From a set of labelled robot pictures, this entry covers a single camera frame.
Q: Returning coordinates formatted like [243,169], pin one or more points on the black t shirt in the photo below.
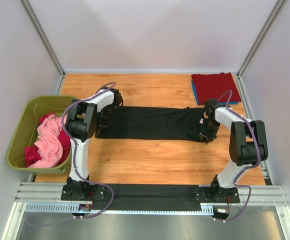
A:
[154,123]

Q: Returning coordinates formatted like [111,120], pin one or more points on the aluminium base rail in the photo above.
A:
[46,198]

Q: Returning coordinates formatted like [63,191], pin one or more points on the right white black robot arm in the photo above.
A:
[247,149]

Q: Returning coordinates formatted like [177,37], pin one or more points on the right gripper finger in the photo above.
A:
[209,140]
[202,137]

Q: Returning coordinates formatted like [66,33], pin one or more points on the left aluminium corner post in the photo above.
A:
[41,34]

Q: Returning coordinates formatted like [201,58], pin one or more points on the right aluminium corner post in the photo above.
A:
[261,36]

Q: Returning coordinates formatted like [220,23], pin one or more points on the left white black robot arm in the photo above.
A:
[81,125]

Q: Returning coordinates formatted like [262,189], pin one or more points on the folded dark red shirt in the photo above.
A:
[213,86]

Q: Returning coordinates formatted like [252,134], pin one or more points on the magenta shirt in bin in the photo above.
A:
[65,142]

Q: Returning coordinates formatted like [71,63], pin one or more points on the olive green plastic bin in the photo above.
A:
[26,133]

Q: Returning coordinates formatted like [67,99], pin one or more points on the folded blue shirt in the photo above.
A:
[196,97]

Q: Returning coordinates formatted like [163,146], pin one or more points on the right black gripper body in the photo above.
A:
[208,131]

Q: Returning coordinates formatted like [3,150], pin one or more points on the aluminium corner post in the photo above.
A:
[261,36]
[41,34]

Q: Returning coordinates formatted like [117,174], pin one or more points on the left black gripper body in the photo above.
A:
[103,122]

